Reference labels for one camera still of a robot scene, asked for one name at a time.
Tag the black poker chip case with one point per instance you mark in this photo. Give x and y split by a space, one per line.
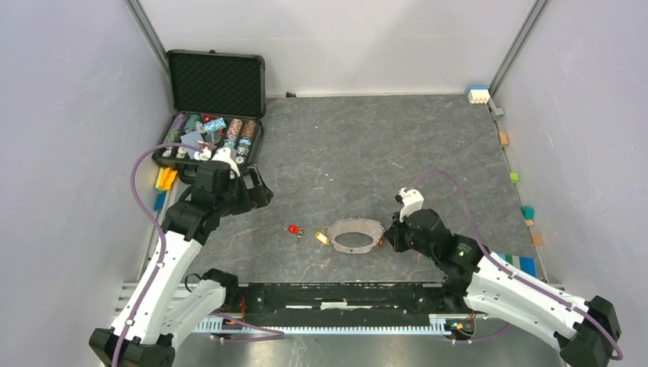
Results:
219 100

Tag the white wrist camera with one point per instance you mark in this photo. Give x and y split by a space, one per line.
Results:
225 155
411 200

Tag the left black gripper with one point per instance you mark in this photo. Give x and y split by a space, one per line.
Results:
257 196

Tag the orange wooden cube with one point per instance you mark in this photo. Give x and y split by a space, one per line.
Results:
503 139

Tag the white blue toy block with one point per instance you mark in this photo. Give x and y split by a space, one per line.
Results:
478 94

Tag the teal cube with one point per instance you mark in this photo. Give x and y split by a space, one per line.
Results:
528 212

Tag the yellow tag key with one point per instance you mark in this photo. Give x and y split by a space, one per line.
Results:
322 238

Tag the yellow orange toy block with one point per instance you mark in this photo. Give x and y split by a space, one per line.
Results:
165 178

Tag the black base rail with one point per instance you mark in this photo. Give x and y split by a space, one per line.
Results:
342 304

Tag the grey block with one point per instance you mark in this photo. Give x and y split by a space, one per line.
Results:
497 113

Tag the blue green lego stack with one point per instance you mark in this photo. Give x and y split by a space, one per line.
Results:
525 264

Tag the tan wooden cube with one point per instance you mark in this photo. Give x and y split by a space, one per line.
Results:
537 239

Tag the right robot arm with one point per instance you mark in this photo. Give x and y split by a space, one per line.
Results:
584 332

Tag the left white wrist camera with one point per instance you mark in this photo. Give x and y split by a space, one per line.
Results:
225 155

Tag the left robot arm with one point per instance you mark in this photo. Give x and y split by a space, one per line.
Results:
148 331

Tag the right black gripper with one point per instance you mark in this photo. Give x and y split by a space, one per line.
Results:
393 235

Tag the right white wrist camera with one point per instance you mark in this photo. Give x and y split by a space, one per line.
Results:
411 200

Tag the small red tag key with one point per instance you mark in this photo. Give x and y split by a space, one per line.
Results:
297 231

